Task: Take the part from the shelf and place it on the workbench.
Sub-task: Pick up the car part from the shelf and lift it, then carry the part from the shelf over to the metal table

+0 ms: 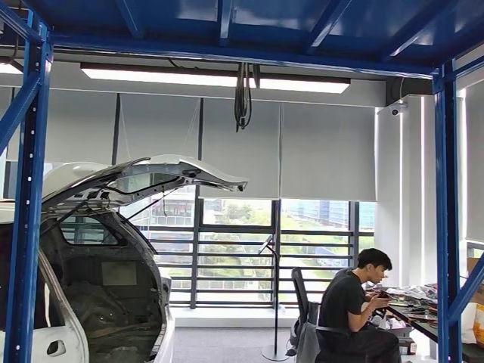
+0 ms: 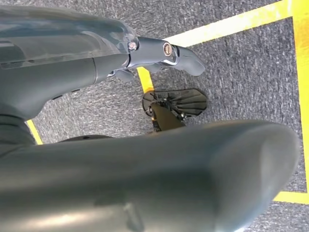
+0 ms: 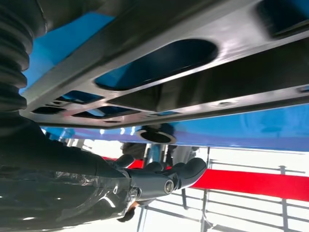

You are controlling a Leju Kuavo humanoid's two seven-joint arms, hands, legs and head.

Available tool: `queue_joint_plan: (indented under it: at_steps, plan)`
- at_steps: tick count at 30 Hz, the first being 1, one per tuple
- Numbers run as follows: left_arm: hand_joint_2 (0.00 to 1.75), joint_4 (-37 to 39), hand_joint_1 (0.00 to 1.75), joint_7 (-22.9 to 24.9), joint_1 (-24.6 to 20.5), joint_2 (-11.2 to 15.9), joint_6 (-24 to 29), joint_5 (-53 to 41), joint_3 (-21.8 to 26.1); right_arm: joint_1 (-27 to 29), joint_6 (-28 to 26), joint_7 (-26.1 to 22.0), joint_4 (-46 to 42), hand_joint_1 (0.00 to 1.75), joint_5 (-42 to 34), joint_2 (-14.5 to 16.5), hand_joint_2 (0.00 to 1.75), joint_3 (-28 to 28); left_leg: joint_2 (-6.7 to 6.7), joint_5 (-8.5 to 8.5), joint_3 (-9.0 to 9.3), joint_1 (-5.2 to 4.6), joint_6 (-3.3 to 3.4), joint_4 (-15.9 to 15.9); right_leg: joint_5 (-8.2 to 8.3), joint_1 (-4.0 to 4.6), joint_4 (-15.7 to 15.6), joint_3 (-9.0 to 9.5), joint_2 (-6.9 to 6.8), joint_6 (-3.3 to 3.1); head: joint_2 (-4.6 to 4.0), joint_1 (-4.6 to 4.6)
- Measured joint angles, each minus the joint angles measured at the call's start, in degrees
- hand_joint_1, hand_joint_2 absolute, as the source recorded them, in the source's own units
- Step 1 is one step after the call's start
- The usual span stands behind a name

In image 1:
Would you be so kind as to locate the blue steel shelf rack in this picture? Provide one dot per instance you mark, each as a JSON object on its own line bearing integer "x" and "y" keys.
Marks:
{"x": 28, "y": 200}

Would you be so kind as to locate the grey roller blind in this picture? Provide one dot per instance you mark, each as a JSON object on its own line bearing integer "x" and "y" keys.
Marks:
{"x": 158, "y": 125}
{"x": 476, "y": 160}
{"x": 325, "y": 150}
{"x": 79, "y": 125}
{"x": 242, "y": 160}

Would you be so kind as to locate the white car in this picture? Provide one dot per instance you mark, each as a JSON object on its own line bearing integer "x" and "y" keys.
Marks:
{"x": 170, "y": 168}

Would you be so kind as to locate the black window railing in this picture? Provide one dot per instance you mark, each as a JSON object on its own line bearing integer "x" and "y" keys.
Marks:
{"x": 195, "y": 260}

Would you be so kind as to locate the black floor stand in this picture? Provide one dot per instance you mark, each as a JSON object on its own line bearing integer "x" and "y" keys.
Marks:
{"x": 276, "y": 300}

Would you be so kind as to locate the black office chair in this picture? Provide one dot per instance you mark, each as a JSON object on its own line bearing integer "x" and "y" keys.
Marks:
{"x": 300, "y": 290}

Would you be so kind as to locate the long white ceiling light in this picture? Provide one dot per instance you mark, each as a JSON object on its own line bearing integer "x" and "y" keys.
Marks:
{"x": 151, "y": 77}

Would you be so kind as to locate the person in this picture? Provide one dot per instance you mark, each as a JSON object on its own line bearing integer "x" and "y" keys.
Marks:
{"x": 340, "y": 305}

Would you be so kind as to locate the grey jacket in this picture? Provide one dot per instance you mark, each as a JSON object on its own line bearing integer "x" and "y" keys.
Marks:
{"x": 308, "y": 345}

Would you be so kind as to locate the desk clutter pile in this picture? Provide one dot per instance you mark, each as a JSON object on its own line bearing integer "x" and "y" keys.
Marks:
{"x": 412, "y": 295}

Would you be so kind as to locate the black desk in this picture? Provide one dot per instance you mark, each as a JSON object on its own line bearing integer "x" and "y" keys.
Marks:
{"x": 429, "y": 331}

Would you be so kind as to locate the brown cardboard box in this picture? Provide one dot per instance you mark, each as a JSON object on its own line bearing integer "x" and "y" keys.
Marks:
{"x": 474, "y": 264}

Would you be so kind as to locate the white yellow plastic bag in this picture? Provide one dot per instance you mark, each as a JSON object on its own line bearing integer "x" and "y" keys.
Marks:
{"x": 477, "y": 325}

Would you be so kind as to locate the white security camera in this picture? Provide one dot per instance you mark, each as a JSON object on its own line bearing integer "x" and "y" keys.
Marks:
{"x": 397, "y": 108}

